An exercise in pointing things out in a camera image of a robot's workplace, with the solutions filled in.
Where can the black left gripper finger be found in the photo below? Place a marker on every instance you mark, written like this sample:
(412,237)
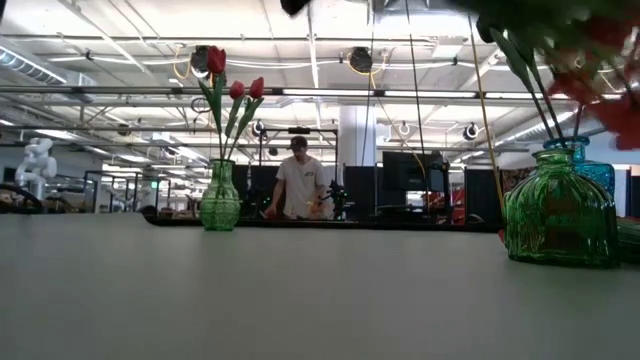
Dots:
(295,6)

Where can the red carnation spray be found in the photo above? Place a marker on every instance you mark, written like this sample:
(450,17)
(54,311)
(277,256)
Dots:
(615,115)

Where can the small black robot arm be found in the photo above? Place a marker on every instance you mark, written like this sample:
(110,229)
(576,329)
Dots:
(340,197)

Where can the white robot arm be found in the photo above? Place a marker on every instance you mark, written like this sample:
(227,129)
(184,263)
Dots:
(37,165)

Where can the tall green glass vase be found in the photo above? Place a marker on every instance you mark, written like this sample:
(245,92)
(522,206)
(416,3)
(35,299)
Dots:
(220,205)

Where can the squat green glass vase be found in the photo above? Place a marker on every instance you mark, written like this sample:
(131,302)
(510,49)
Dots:
(560,210)

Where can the blue glass vase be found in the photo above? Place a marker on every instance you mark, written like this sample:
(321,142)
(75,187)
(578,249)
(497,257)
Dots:
(595,172)

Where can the long LED light bar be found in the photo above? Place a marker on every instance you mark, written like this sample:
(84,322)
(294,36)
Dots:
(325,92)

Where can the white column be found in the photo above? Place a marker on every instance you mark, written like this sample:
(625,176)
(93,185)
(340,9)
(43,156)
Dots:
(352,135)

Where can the person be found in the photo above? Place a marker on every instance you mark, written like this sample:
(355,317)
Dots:
(302,185)

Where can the black partition panel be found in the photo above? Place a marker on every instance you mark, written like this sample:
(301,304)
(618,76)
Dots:
(482,195)
(360,195)

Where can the black monitor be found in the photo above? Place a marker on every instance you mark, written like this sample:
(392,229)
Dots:
(410,172)

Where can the black frame stand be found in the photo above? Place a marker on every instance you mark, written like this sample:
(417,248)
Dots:
(320,130)

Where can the black table frame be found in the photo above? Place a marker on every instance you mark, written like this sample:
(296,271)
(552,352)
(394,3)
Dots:
(400,226)

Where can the silver ventilation duct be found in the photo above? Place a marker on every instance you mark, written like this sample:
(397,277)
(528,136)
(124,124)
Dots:
(520,132)

